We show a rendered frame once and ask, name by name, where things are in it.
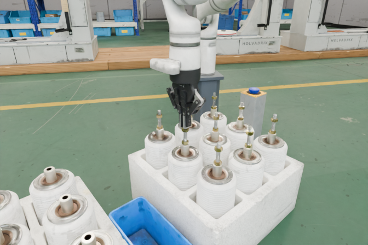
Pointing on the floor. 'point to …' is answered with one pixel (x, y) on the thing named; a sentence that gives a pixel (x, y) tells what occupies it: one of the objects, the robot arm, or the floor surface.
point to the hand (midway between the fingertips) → (184, 120)
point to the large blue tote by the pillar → (225, 22)
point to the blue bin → (145, 225)
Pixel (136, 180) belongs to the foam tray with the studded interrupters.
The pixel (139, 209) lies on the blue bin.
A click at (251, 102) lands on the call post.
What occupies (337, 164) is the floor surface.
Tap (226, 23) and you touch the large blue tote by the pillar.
